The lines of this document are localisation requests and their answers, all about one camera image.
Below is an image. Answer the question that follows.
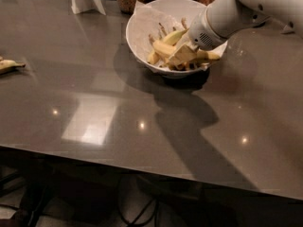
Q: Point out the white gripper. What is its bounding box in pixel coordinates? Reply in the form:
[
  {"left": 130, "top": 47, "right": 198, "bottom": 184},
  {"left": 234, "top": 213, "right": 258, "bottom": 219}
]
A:
[{"left": 168, "top": 7, "right": 226, "bottom": 66}]

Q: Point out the black cable under table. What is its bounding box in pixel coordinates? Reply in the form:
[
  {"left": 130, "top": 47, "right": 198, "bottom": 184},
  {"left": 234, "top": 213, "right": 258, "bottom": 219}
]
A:
[{"left": 116, "top": 173, "right": 160, "bottom": 227}]

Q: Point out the white ceramic bowl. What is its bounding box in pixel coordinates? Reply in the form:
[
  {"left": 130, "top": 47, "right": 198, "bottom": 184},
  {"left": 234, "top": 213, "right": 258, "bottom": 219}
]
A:
[{"left": 126, "top": 0, "right": 227, "bottom": 79}]

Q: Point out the banana on table left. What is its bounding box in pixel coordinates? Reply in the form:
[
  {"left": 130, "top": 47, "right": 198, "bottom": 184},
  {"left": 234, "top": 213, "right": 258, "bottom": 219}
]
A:
[{"left": 0, "top": 58, "right": 26, "bottom": 75}]

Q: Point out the large yellow banana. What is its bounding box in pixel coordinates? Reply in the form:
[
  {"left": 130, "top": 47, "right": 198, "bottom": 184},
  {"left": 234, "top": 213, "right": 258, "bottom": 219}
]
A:
[{"left": 152, "top": 40, "right": 221, "bottom": 61}]

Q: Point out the green-yellow banana in bowl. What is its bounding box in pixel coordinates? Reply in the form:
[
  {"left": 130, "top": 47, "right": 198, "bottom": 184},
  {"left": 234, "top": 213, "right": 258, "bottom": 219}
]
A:
[{"left": 162, "top": 29, "right": 187, "bottom": 45}]

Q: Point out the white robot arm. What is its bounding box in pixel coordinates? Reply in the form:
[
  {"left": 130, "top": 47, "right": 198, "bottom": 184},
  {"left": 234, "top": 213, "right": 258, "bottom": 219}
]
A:
[{"left": 169, "top": 0, "right": 303, "bottom": 65}]

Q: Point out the small banana bunch in bowl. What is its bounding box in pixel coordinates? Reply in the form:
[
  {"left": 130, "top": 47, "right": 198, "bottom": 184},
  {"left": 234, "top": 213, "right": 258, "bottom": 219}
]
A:
[{"left": 147, "top": 18, "right": 194, "bottom": 71}]

